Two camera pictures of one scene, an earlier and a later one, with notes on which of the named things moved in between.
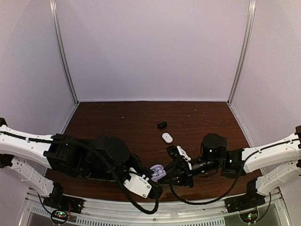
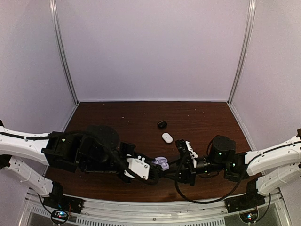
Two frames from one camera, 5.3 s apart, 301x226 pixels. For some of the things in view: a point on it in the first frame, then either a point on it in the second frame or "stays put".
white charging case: [167, 137] stays put
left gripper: [142, 171] → [125, 146]
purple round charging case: [159, 172] → [163, 162]
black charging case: [162, 124] stays put
